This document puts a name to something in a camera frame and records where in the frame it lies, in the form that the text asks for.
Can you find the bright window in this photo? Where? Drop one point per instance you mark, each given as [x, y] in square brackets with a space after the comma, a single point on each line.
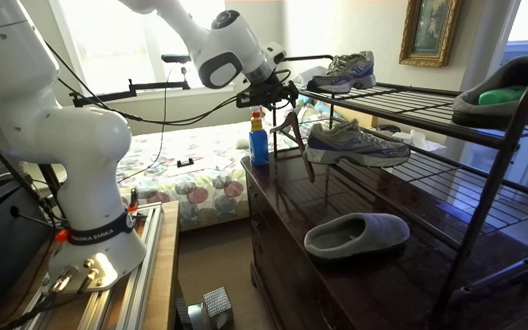
[123, 36]

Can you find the grey and blue sneaker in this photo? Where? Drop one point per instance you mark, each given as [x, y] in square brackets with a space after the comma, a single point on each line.
[347, 73]

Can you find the gold framed picture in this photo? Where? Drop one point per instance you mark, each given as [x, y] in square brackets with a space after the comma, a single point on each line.
[429, 29]

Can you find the blue spray bottle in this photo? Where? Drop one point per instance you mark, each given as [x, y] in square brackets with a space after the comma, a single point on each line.
[259, 146]

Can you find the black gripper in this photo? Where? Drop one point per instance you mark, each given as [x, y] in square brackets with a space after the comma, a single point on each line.
[264, 91]

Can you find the aluminium rail base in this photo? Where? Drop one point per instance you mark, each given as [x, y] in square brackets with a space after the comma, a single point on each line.
[136, 275]

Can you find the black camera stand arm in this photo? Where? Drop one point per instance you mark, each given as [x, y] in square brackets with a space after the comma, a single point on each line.
[128, 90]

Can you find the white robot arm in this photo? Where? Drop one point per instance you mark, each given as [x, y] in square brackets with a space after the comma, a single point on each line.
[62, 139]

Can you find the black control box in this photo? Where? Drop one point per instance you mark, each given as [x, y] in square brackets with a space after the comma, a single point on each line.
[0, 244]

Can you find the silver cube box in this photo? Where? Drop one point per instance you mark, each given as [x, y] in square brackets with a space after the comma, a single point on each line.
[218, 302]

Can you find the black metal shoe rack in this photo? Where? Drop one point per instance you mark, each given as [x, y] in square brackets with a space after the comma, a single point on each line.
[491, 183]

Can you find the grey slipper with green insert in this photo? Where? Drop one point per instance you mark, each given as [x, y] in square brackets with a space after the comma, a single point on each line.
[502, 112]

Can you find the light wooden table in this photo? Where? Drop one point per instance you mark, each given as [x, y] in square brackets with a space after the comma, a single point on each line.
[161, 275]

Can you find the brown wooden hanger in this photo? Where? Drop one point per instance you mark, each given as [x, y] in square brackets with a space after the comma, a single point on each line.
[301, 143]

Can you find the white and blue worn sneaker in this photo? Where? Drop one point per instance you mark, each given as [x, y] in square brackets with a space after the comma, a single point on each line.
[348, 146]

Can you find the small black object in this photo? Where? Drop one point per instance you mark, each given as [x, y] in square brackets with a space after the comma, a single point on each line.
[183, 161]

